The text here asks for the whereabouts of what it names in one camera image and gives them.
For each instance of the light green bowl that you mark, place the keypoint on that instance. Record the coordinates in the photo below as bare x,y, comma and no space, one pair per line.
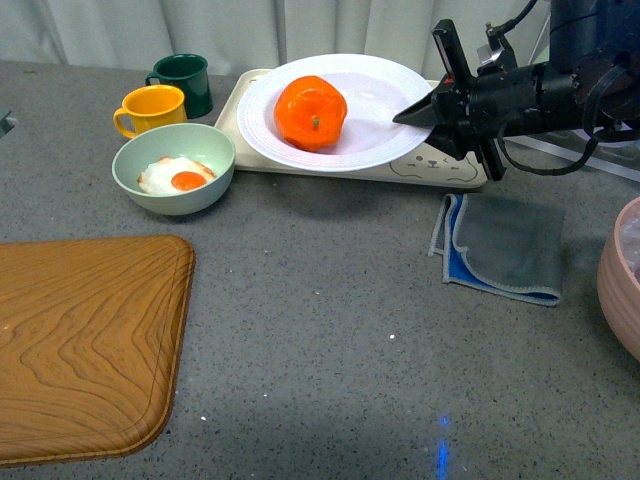
197,142

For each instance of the beige bear serving tray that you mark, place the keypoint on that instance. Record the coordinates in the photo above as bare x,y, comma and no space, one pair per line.
423,166

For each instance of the grey blue folded cloth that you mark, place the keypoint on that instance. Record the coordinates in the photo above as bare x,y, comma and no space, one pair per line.
502,246

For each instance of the fake fried egg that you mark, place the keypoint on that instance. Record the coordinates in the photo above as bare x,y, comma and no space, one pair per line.
169,176

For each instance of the dark green enamel mug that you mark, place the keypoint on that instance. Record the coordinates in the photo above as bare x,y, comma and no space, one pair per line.
187,72

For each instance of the pink ribbed bowl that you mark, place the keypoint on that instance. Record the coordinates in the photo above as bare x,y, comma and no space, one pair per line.
618,287

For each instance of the yellow enamel mug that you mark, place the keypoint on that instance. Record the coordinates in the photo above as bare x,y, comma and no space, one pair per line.
149,107

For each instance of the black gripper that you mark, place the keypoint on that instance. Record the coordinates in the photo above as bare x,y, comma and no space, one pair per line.
469,113

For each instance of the white curtain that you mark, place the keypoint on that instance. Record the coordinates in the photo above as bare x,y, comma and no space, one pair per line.
237,36

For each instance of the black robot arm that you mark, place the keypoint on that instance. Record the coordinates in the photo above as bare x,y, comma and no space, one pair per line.
560,105

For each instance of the white ridged plate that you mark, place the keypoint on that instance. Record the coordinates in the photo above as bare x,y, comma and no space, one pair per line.
375,90

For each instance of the wooden cutting board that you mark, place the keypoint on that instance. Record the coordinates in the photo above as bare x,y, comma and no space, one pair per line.
91,337

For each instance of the orange mandarin fruit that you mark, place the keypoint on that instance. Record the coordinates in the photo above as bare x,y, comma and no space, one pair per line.
310,113

